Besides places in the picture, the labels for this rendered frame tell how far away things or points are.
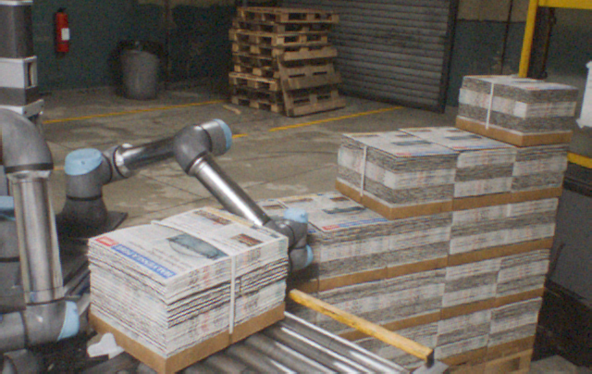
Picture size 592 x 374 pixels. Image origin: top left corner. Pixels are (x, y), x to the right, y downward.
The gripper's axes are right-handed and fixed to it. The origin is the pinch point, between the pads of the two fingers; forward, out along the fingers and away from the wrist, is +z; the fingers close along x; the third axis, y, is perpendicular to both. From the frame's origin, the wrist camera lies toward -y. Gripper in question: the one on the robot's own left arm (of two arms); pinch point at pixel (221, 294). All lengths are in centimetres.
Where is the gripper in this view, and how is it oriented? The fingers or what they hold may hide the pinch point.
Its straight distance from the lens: 183.4
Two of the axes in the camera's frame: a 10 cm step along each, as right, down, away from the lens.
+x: 7.6, 2.3, -6.1
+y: 0.6, -9.6, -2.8
